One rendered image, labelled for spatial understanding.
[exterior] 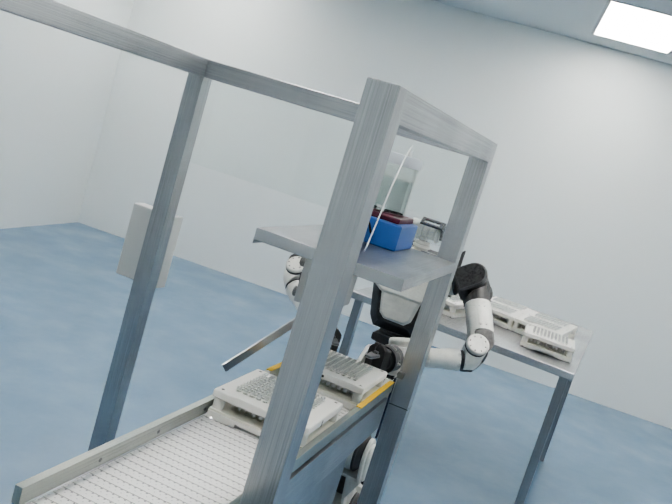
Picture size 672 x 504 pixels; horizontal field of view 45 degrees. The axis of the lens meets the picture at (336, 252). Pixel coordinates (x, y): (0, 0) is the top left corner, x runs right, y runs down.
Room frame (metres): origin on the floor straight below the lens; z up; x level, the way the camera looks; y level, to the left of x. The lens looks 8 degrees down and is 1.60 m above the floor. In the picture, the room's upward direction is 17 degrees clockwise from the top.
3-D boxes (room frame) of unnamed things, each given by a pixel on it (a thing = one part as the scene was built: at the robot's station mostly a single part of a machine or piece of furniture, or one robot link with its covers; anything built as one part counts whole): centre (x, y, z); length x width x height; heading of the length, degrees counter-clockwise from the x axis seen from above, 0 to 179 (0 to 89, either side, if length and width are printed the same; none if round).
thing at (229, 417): (1.84, 0.02, 0.90); 0.24 x 0.24 x 0.02; 73
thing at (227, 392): (1.84, 0.02, 0.95); 0.25 x 0.24 x 0.02; 73
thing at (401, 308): (2.90, -0.30, 1.14); 0.34 x 0.30 x 0.36; 73
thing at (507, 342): (4.36, -0.90, 0.86); 1.50 x 1.10 x 0.04; 161
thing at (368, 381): (2.24, -0.10, 0.95); 0.25 x 0.24 x 0.02; 163
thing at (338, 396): (2.25, -0.10, 0.90); 0.24 x 0.24 x 0.02; 73
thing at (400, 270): (2.12, -0.08, 1.31); 0.62 x 0.38 x 0.04; 163
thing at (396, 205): (2.30, -0.09, 1.51); 0.15 x 0.15 x 0.19
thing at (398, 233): (2.31, -0.08, 1.37); 0.21 x 0.20 x 0.09; 73
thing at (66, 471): (1.81, 0.18, 0.91); 1.32 x 0.02 x 0.03; 163
